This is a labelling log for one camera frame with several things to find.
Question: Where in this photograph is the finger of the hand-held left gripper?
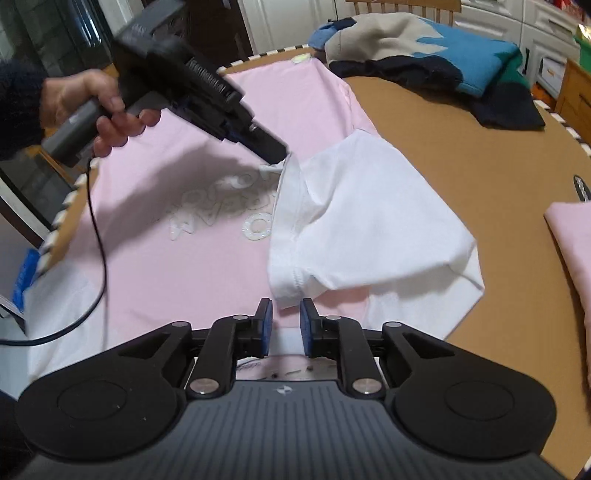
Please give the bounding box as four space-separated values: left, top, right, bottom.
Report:
231 121 289 165

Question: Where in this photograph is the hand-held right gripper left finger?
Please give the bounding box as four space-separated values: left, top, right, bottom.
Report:
117 298 274 400

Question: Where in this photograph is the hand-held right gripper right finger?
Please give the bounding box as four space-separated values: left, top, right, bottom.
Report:
299 298 455 400

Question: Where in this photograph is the pink white-sleeved t-shirt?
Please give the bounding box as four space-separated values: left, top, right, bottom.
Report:
25 58 485 370

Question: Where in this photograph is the person's left hand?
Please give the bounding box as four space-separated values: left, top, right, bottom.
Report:
41 69 162 158

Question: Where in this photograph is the white door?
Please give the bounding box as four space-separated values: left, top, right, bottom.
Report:
238 0 324 56

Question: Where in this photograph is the blue beige navy knit sweater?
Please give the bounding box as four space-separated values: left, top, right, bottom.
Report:
308 13 546 131

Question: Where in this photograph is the wooden spindle chair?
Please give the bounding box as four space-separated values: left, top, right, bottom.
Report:
345 0 462 19

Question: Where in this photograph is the folded pink shirt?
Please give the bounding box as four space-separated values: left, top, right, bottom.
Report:
544 202 591 379

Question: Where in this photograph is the white drawer cabinet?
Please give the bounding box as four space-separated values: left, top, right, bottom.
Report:
462 0 591 93

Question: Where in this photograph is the wooden shelf unit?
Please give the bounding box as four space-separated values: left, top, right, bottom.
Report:
554 60 591 132

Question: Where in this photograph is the black cable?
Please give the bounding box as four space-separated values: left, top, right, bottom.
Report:
0 157 108 347

